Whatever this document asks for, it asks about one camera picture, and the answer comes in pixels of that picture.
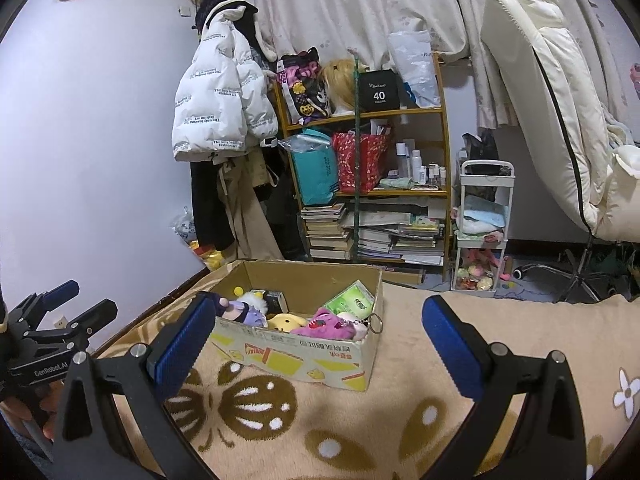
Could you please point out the red gift bag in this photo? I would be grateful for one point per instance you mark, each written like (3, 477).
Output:
(369, 159)

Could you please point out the pink strawberry plush bear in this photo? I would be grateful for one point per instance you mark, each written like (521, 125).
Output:
(327, 325)

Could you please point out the cardboard box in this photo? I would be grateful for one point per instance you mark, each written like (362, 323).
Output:
(341, 364)

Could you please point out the blonde wig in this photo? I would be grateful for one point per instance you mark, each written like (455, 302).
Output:
(339, 78)

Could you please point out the person's left hand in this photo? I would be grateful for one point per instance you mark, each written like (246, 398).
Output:
(16, 413)

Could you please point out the cream curtain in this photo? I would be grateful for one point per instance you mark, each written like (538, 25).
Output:
(339, 27)

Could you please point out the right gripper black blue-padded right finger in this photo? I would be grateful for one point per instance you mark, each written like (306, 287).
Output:
(548, 440)

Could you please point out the white rolling cart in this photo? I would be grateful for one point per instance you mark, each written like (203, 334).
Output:
(482, 222)

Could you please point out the wooden bookshelf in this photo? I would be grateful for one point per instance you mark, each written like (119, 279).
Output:
(417, 161)

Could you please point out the white plastic bag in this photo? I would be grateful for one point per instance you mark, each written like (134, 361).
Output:
(412, 56)

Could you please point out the white yellow plush toy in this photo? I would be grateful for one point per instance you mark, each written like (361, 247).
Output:
(253, 297)

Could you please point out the teal bag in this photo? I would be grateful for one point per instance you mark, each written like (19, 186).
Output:
(315, 166)

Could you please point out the green tissue pack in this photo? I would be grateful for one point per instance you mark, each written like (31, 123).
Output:
(354, 299)

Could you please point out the black pink printed bag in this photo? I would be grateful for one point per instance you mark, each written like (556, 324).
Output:
(302, 87)

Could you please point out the black box marked 40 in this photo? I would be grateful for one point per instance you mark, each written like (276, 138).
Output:
(378, 90)

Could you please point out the stack of books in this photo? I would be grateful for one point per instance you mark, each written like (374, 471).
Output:
(410, 230)

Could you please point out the black white small box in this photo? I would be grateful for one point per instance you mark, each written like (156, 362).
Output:
(275, 301)

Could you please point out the beige hanging coat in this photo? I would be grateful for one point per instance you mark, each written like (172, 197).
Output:
(251, 233)

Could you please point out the white puffer jacket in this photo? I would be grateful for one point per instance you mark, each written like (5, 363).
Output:
(221, 103)

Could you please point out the purple haired doll plush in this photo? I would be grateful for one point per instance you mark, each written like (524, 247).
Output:
(241, 312)

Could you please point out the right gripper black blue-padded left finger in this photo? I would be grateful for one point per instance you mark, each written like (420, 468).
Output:
(90, 438)

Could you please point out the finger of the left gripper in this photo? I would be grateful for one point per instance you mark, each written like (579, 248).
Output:
(79, 329)
(32, 309)

